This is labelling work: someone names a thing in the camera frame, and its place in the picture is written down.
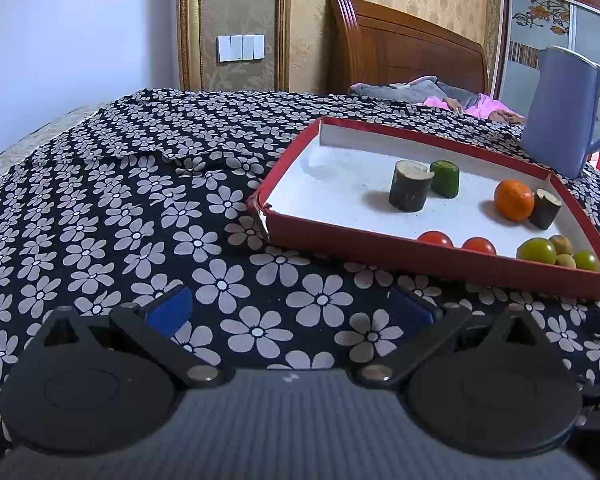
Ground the black floral printed cloth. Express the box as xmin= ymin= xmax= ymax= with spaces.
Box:
xmin=0 ymin=87 xmax=600 ymax=462

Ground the large green plum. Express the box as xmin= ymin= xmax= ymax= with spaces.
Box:
xmin=516 ymin=237 xmax=557 ymax=263

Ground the green cucumber piece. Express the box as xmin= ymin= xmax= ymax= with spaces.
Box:
xmin=430 ymin=160 xmax=461 ymax=199

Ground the small dark sugarcane piece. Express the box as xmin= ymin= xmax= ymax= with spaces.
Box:
xmin=529 ymin=188 xmax=563 ymax=231

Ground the purple electric kettle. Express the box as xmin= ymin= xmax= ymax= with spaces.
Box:
xmin=521 ymin=46 xmax=600 ymax=180

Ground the red cardboard tray white inside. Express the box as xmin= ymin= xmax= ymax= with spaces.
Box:
xmin=246 ymin=116 xmax=600 ymax=301

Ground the brown patterned cloth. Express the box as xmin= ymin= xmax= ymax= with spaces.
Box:
xmin=489 ymin=110 xmax=526 ymax=126

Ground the orange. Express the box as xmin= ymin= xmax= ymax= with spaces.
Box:
xmin=494 ymin=179 xmax=536 ymax=222

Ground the large dark sugarcane piece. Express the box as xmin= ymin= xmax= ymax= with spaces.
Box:
xmin=388 ymin=160 xmax=435 ymax=213

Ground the small green plum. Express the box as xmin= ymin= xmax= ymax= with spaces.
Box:
xmin=573 ymin=249 xmax=600 ymax=273

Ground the white wall switch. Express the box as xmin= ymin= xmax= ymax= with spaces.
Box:
xmin=217 ymin=34 xmax=266 ymax=63

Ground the wooden wardrobe with glass doors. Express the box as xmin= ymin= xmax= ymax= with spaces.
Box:
xmin=497 ymin=0 xmax=600 ymax=111

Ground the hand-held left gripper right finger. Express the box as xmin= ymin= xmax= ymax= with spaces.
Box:
xmin=356 ymin=286 xmax=540 ymax=389

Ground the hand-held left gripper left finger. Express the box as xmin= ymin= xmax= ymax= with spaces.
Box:
xmin=42 ymin=284 xmax=227 ymax=389

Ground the gold wall moulding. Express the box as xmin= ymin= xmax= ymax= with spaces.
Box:
xmin=177 ymin=0 xmax=204 ymax=91
xmin=273 ymin=0 xmax=292 ymax=92

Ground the wooden bed headboard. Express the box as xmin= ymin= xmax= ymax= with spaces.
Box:
xmin=327 ymin=0 xmax=490 ymax=96

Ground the red tomato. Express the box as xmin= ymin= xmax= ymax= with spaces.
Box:
xmin=461 ymin=236 xmax=497 ymax=256
xmin=416 ymin=230 xmax=454 ymax=249

